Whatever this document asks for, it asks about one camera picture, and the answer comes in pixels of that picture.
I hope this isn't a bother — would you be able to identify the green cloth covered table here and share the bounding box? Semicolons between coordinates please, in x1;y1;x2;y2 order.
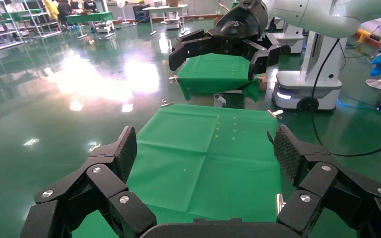
72;104;283;238

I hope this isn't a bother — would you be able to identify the green covered work table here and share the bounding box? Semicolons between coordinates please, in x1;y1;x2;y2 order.
66;11;114;39

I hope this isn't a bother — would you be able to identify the small white robot base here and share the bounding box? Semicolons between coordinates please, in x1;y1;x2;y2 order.
95;20;115;34
164;18;182;31

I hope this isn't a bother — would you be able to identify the small brown floor box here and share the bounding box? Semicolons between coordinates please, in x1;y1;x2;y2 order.
258;73;269;92

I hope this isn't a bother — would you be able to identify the white work table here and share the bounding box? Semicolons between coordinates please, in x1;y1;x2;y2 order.
142;3;189;36

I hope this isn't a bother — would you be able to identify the white table leg joint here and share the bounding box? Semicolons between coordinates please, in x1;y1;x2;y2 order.
213;93;227;108

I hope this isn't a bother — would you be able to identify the seated person dark top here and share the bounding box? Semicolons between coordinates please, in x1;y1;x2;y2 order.
82;0;98;14

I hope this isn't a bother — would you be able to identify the green table cloth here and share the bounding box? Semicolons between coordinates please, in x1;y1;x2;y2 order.
177;53;261;103

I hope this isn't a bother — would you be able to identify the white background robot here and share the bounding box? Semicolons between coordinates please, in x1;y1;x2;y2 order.
271;22;305;55

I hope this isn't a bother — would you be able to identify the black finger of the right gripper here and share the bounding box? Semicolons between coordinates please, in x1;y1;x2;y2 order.
168;29;215;71
243;33;282;82

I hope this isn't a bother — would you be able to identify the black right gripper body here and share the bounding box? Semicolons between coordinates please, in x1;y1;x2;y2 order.
207;0;270;57

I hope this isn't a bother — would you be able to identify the person in black clothes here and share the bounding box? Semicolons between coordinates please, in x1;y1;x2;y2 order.
57;0;72;27

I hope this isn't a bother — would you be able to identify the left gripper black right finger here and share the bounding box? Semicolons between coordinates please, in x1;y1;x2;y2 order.
267;124;381;238

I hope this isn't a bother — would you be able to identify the metal shelf rack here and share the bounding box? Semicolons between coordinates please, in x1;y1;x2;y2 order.
11;0;63;39
0;0;25;53

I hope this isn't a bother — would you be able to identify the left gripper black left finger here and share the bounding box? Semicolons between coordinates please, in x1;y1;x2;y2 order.
20;126;157;238

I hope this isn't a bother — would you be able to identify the white standing fan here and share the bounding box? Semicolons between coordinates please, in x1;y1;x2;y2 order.
116;0;130;25

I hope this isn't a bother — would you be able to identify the person in yellow coat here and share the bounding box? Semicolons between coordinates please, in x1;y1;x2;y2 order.
44;0;60;21

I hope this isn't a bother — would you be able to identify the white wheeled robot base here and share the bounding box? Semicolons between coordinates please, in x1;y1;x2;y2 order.
272;31;348;113

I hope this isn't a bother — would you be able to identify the thin black floor cable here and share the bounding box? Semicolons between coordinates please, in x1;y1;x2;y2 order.
310;39;381;158

